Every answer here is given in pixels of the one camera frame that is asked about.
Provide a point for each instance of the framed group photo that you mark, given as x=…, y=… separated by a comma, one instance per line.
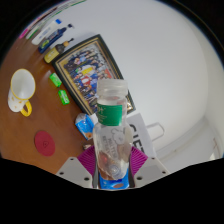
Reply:
x=83, y=70

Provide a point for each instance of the white yellow-rimmed mug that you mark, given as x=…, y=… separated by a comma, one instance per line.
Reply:
x=20, y=86

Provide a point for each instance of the flat round red coaster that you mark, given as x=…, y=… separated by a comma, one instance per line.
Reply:
x=44, y=143

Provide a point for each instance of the clear green-labelled plastic bottle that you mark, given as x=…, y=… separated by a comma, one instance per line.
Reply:
x=111, y=133

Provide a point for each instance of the brown yellow-labelled pump bottle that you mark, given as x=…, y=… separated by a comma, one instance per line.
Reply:
x=53, y=54

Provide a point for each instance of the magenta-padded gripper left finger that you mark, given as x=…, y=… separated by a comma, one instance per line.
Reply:
x=71, y=168

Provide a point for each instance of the white blue-capped bottle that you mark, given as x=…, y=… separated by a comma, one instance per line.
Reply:
x=43, y=33

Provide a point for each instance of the white printed paper bag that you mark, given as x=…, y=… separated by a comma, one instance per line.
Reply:
x=141, y=131

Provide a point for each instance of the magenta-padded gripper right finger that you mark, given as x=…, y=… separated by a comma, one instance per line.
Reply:
x=151, y=170

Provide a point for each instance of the dark blue pump bottle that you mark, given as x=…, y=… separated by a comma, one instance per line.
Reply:
x=51, y=38

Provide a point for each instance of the blue tissue pack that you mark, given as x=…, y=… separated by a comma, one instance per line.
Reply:
x=85, y=126

